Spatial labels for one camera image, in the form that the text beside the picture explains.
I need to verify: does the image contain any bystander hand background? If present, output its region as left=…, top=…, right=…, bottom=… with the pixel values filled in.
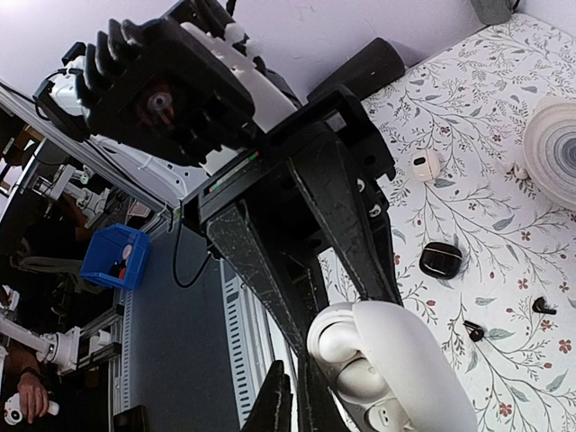
left=17, top=373, right=50, bottom=424

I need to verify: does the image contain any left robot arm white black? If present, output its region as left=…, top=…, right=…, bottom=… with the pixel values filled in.
left=35, top=40, right=401, bottom=352

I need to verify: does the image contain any aluminium front rail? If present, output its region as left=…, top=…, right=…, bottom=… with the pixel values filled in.
left=116, top=262, right=274, bottom=431

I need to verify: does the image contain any white earbud partial top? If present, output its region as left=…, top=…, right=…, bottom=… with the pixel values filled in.
left=308, top=320, right=364, bottom=365

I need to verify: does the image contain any white oval earbud case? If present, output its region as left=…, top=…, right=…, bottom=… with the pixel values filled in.
left=307, top=301, right=477, bottom=431

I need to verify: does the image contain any grey mug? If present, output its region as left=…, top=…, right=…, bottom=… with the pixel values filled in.
left=470, top=0, right=520, bottom=26

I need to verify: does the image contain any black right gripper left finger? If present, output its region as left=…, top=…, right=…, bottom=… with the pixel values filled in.
left=245, top=360, right=293, bottom=432

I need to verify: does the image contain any blue bin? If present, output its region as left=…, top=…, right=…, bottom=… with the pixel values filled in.
left=79, top=223, right=151, bottom=290

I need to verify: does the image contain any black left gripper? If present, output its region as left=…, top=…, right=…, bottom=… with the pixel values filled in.
left=183, top=88, right=402, bottom=355

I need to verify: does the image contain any white earbud case small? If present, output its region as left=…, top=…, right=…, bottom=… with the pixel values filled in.
left=409, top=149, right=441, bottom=182

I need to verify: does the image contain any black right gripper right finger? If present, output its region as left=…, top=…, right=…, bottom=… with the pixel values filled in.
left=297, top=355, right=347, bottom=432

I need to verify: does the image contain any black earbud lower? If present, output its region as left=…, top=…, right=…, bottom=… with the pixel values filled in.
left=463, top=320, right=485, bottom=343

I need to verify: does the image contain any grey swirl ceramic plate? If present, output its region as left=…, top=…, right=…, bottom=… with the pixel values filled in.
left=523, top=96, right=575, bottom=211

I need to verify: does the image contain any white earbud silicone tip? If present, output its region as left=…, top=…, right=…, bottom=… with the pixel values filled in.
left=336, top=358, right=390, bottom=405

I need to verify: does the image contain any black earbud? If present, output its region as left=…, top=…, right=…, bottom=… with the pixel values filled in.
left=463, top=320, right=485, bottom=343
left=532, top=297, right=557, bottom=316

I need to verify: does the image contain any black earbud upper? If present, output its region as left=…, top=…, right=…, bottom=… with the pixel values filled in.
left=532, top=297, right=557, bottom=316

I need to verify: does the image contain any black open earbud case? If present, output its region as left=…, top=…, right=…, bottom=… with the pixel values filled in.
left=418, top=242, right=463, bottom=280

